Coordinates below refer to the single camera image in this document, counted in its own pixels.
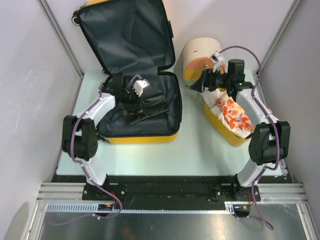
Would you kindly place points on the yellow plastic basket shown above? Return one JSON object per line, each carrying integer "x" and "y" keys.
{"x": 235, "y": 137}

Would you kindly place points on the yellow Pikachu suitcase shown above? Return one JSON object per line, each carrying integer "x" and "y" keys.
{"x": 134, "y": 37}

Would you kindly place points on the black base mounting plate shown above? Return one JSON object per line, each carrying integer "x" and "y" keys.
{"x": 122, "y": 189}

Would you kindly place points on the aluminium frame rail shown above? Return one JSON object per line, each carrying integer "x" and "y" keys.
{"x": 67, "y": 198}

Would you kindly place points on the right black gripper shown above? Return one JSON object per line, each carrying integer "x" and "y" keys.
{"x": 205, "y": 81}

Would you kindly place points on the white round drawer cabinet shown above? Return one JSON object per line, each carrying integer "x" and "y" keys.
{"x": 196, "y": 57}

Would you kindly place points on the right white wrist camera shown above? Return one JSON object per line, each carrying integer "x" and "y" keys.
{"x": 219, "y": 65}

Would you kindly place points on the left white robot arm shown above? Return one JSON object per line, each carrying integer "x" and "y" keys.
{"x": 79, "y": 132}

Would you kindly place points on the orange floral patterned cloth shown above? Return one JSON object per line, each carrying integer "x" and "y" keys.
{"x": 234, "y": 114}

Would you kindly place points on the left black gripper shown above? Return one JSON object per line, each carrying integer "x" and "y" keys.
{"x": 136, "y": 97}

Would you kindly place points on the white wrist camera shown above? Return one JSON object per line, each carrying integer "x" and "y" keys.
{"x": 139, "y": 86}
{"x": 219, "y": 65}

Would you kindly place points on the black pouch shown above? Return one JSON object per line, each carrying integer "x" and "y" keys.
{"x": 145, "y": 107}

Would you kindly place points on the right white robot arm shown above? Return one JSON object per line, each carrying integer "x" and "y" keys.
{"x": 269, "y": 141}

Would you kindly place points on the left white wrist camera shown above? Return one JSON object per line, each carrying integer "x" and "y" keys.
{"x": 139, "y": 86}

